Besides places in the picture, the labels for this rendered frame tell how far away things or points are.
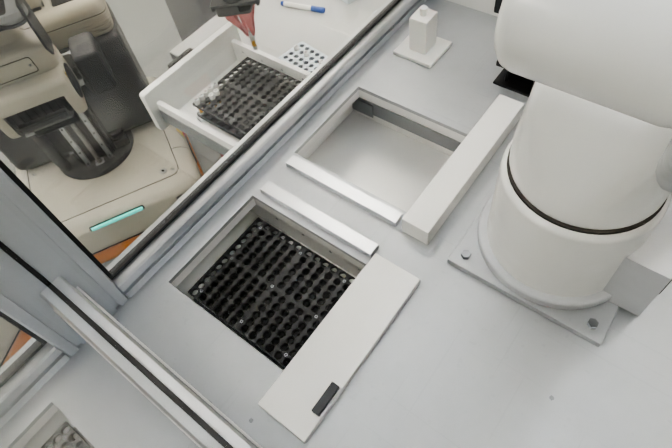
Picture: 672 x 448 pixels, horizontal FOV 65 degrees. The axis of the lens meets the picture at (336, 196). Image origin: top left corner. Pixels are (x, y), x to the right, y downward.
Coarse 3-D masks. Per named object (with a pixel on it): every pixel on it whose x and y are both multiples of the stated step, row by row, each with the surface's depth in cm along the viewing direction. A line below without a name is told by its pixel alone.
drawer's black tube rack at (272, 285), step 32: (256, 256) 90; (288, 256) 90; (320, 256) 89; (224, 288) 90; (256, 288) 87; (288, 288) 86; (320, 288) 89; (224, 320) 84; (256, 320) 83; (288, 320) 83; (320, 320) 82; (288, 352) 80
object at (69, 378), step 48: (0, 288) 21; (48, 288) 56; (0, 336) 12; (48, 336) 19; (96, 336) 45; (0, 384) 8; (48, 384) 11; (96, 384) 17; (144, 384) 38; (0, 432) 6; (48, 432) 8; (96, 432) 11; (144, 432) 16; (192, 432) 33
